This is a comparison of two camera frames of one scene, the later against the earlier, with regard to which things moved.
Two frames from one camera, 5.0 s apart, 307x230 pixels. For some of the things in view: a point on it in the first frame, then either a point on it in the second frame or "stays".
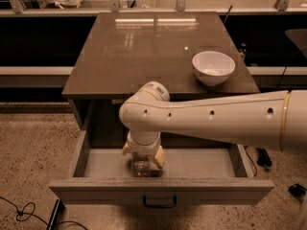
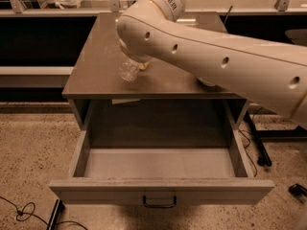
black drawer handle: x=159 y=206 stays
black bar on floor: x=59 y=209 stays
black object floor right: x=296 y=190 stays
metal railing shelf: x=25 y=0 stays
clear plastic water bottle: x=141 y=165 → x=128 y=69
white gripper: x=143 y=148 → x=125 y=52
